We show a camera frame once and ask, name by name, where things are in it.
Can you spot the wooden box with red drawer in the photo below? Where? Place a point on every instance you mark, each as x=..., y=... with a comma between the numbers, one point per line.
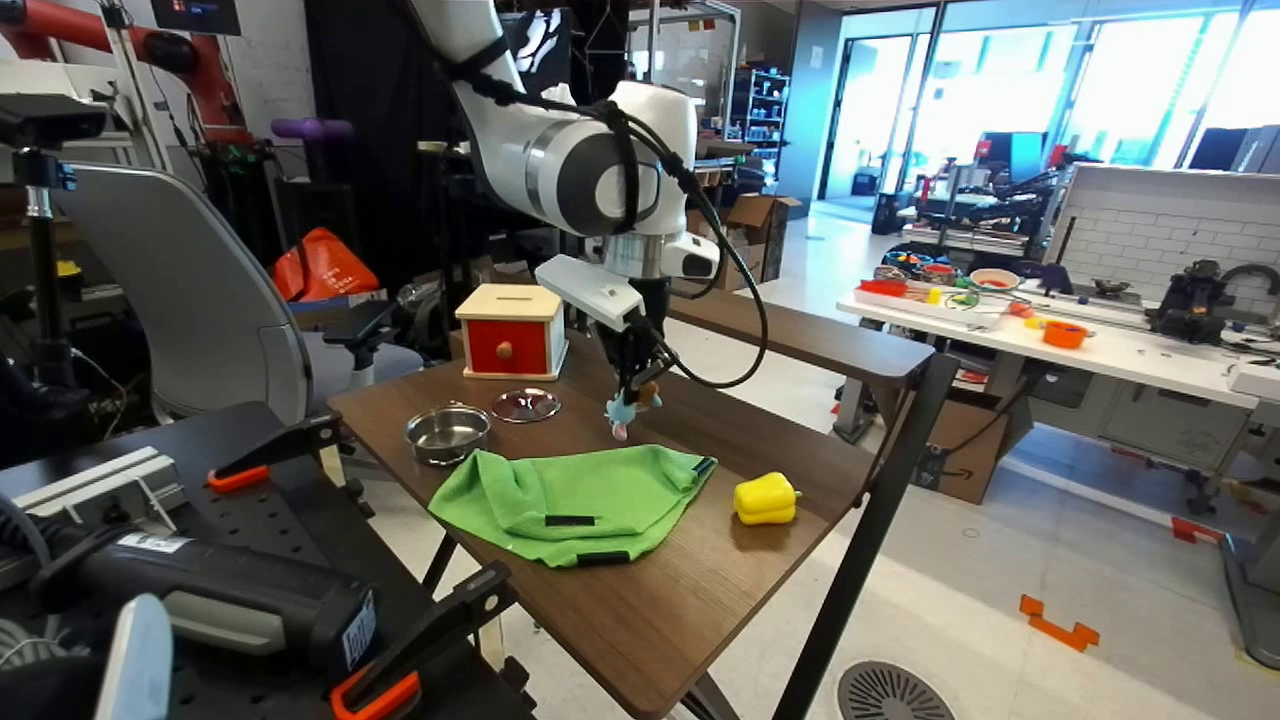
x=511, y=335

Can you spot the orange bowl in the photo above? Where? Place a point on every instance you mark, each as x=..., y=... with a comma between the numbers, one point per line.
x=1064, y=334

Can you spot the black coffee machine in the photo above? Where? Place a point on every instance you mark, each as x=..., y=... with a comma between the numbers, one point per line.
x=1195, y=305

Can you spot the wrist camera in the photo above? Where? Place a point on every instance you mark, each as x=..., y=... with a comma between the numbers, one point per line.
x=590, y=288

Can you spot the camera on tripod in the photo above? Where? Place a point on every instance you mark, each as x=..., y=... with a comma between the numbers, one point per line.
x=40, y=130

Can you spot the purple padded bar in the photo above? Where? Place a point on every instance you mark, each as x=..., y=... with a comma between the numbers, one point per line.
x=312, y=128

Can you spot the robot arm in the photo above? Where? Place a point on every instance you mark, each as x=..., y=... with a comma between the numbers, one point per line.
x=560, y=160

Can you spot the grey office chair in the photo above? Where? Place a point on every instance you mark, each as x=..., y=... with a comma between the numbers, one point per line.
x=190, y=290

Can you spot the white tiled backsplash panel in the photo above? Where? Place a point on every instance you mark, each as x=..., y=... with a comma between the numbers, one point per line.
x=1150, y=220

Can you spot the shelf with small items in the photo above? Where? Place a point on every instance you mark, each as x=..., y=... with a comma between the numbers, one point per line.
x=760, y=115

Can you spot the silver pot lid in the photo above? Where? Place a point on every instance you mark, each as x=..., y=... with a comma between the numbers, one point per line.
x=526, y=405

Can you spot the open cardboard box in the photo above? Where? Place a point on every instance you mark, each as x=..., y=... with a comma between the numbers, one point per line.
x=755, y=235

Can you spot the small blue plush toy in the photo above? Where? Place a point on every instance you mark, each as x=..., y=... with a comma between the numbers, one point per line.
x=622, y=408

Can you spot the small silver pot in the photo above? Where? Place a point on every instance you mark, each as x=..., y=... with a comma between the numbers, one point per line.
x=447, y=436

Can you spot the white bowl with red inside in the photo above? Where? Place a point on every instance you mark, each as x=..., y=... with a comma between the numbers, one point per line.
x=994, y=280

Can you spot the orange bag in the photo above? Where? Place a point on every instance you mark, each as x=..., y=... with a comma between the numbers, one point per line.
x=322, y=268

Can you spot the cardboard box on floor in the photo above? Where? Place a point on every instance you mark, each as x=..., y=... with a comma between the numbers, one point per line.
x=965, y=455

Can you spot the green cloth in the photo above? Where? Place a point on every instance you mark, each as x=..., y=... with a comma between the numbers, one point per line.
x=580, y=495

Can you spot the white long table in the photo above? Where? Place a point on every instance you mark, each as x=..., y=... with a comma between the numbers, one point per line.
x=1120, y=355

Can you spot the brown table with black legs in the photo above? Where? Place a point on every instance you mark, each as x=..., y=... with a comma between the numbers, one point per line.
x=800, y=340

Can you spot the white plastic piece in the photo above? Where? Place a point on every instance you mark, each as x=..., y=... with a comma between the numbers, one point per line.
x=135, y=660

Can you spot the red robot arm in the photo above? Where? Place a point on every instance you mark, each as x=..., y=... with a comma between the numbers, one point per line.
x=200, y=70

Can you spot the yellow toy bell pepper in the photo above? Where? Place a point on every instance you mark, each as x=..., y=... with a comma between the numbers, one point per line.
x=764, y=498

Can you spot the grey aluminium rail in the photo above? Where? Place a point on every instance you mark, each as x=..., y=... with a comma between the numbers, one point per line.
x=95, y=490

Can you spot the monitor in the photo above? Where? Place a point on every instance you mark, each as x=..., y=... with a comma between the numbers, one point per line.
x=1218, y=148

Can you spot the orange floor marker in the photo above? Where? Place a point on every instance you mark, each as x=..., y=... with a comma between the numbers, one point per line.
x=1058, y=625

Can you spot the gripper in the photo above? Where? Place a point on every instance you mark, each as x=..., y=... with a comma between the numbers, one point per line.
x=652, y=305

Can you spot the black device with white labels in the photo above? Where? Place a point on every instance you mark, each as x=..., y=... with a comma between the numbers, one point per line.
x=200, y=590

